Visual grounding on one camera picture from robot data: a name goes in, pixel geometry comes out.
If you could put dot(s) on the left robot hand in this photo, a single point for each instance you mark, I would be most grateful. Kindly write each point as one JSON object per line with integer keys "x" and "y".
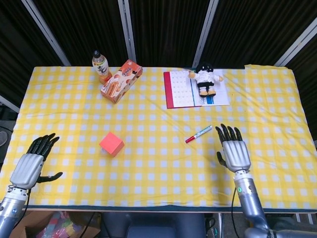
{"x": 27, "y": 171}

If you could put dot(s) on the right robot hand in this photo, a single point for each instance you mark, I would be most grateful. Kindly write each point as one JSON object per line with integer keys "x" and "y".
{"x": 236, "y": 155}

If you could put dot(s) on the red capped green marker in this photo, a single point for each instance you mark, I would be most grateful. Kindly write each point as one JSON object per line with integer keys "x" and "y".
{"x": 198, "y": 135}

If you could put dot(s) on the pink cube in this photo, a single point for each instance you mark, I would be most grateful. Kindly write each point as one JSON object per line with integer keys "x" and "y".
{"x": 111, "y": 143}

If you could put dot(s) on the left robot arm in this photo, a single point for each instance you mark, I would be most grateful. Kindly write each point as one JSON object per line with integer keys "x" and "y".
{"x": 11, "y": 208}

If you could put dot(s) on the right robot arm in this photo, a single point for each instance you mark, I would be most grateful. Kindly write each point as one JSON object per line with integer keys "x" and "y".
{"x": 250, "y": 198}

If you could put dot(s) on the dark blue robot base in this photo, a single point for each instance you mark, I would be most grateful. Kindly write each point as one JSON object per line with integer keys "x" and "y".
{"x": 153, "y": 225}

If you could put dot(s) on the yellow checkered tablecloth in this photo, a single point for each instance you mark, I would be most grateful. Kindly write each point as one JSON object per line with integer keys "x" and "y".
{"x": 158, "y": 173}

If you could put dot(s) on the brown cardboard box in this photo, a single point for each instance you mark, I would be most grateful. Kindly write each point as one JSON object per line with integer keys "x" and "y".
{"x": 29, "y": 225}

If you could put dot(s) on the colourful foam blocks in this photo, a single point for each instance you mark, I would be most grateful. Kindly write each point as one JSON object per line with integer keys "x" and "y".
{"x": 62, "y": 224}

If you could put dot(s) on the black white plush toy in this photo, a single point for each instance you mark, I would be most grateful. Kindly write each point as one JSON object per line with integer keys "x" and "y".
{"x": 205, "y": 77}

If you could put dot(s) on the red desk calendar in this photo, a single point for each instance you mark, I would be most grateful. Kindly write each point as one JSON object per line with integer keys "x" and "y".
{"x": 180, "y": 91}

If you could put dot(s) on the orange drink bottle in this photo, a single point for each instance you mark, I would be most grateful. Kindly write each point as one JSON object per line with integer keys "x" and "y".
{"x": 101, "y": 69}

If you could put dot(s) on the orange snack box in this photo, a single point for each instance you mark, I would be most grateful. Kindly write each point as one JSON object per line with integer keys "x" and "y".
{"x": 121, "y": 81}

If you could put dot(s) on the white aluminium frame post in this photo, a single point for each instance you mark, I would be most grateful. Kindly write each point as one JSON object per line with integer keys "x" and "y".
{"x": 47, "y": 34}
{"x": 127, "y": 32}
{"x": 204, "y": 34}
{"x": 8, "y": 102}
{"x": 296, "y": 44}

